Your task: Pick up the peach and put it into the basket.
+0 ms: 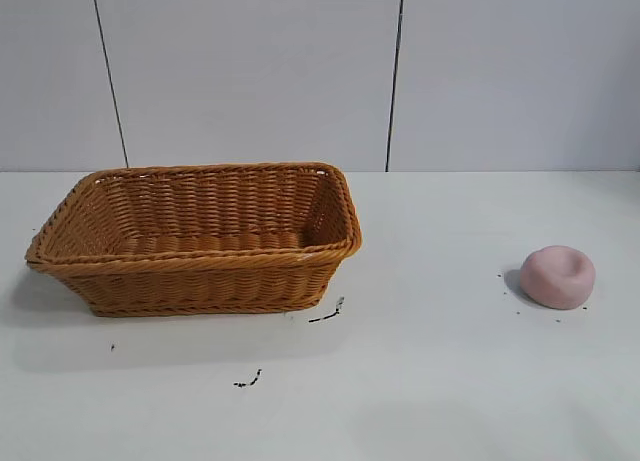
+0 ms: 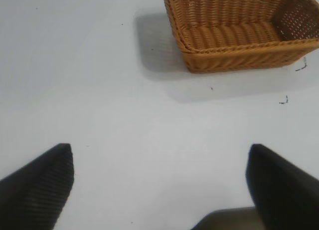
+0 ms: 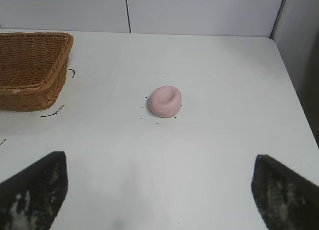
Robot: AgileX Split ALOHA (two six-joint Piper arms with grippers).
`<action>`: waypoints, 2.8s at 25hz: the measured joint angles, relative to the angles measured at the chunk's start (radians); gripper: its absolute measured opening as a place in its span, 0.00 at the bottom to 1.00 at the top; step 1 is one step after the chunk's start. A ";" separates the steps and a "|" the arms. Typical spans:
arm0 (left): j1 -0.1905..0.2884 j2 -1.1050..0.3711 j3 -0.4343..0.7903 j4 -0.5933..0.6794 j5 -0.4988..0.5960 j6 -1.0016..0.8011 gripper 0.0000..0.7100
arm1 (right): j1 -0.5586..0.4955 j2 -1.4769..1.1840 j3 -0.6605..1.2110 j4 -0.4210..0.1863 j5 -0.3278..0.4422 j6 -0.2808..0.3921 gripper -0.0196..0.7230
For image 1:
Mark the brown woven wicker basket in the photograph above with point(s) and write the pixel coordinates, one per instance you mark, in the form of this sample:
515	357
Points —
200	281

